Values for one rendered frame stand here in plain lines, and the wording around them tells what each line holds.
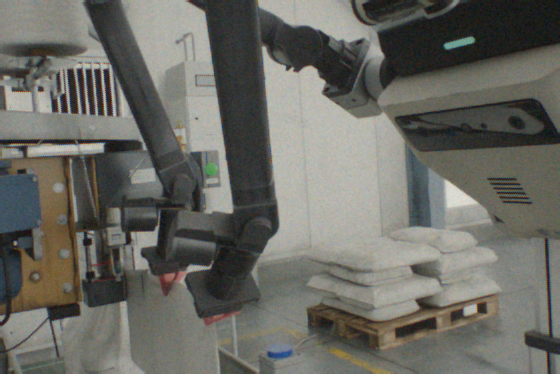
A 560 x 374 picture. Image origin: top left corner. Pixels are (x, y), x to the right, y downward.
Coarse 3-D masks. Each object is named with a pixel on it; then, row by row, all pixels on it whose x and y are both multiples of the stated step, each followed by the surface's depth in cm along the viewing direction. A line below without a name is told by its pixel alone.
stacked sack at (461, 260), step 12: (456, 252) 431; (468, 252) 429; (480, 252) 430; (492, 252) 436; (420, 264) 423; (432, 264) 414; (444, 264) 408; (456, 264) 413; (468, 264) 420; (480, 264) 429
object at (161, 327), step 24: (144, 288) 130; (144, 312) 131; (168, 312) 118; (192, 312) 98; (144, 336) 131; (168, 336) 119; (192, 336) 99; (216, 336) 91; (144, 360) 131; (168, 360) 120; (192, 360) 100; (216, 360) 91
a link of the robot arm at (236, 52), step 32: (224, 0) 58; (256, 0) 59; (224, 32) 60; (256, 32) 61; (224, 64) 62; (256, 64) 63; (224, 96) 64; (256, 96) 65; (224, 128) 67; (256, 128) 67; (256, 160) 70; (256, 192) 72
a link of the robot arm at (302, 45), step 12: (192, 0) 101; (204, 12) 105; (264, 12) 106; (264, 24) 106; (276, 24) 107; (288, 24) 106; (264, 36) 107; (276, 36) 105; (288, 36) 106; (300, 36) 107; (312, 36) 108; (288, 48) 107; (300, 48) 108; (312, 48) 109; (276, 60) 114; (288, 60) 108; (300, 60) 108; (312, 60) 109
